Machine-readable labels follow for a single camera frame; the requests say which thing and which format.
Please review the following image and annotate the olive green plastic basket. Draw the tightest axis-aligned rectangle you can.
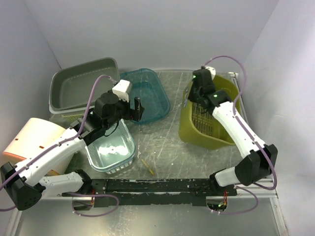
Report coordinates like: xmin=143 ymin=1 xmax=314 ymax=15
xmin=178 ymin=82 xmax=235 ymax=150

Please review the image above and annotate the light blue perforated basket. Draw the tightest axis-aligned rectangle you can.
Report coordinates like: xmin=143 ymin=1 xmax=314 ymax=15
xmin=86 ymin=120 xmax=137 ymax=175

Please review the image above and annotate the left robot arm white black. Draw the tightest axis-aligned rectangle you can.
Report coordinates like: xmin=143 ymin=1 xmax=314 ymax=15
xmin=0 ymin=89 xmax=144 ymax=210

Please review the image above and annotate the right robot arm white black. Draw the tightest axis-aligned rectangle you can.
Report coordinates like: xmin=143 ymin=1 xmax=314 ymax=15
xmin=188 ymin=67 xmax=278 ymax=196

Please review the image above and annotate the teal transparent plastic tub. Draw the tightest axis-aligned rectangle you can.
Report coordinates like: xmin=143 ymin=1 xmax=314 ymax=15
xmin=120 ymin=68 xmax=170 ymax=124

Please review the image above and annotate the small wooden stick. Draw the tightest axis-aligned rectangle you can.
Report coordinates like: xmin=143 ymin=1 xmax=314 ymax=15
xmin=141 ymin=159 xmax=155 ymax=176

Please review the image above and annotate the pale yellow perforated basket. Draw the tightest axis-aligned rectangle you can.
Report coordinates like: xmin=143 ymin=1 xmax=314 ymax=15
xmin=61 ymin=108 xmax=86 ymax=122

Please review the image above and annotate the grey plastic tub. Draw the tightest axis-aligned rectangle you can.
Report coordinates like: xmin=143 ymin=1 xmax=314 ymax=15
xmin=49 ymin=58 xmax=119 ymax=110

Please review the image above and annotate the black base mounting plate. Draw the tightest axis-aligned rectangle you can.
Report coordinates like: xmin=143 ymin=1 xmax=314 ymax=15
xmin=76 ymin=178 xmax=237 ymax=207

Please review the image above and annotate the cream cylindrical appliance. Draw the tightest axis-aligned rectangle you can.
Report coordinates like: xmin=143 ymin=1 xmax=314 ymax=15
xmin=3 ymin=118 xmax=66 ymax=167

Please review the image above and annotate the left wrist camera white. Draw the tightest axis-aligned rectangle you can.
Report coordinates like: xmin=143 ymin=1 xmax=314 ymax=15
xmin=112 ymin=80 xmax=132 ymax=102

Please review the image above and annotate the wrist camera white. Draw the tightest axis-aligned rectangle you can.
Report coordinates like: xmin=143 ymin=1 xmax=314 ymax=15
xmin=201 ymin=66 xmax=217 ymax=80
xmin=112 ymin=80 xmax=132 ymax=102

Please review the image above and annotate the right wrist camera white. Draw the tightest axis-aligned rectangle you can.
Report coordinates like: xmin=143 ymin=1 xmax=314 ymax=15
xmin=201 ymin=66 xmax=217 ymax=80

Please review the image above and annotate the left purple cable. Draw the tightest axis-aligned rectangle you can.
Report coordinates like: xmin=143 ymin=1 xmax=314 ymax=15
xmin=0 ymin=75 xmax=121 ymax=218

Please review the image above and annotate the purple cable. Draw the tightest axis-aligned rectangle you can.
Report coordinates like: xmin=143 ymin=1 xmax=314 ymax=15
xmin=201 ymin=55 xmax=279 ymax=215
xmin=0 ymin=75 xmax=121 ymax=218

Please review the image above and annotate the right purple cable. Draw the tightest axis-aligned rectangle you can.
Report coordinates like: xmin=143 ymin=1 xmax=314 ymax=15
xmin=201 ymin=55 xmax=279 ymax=215

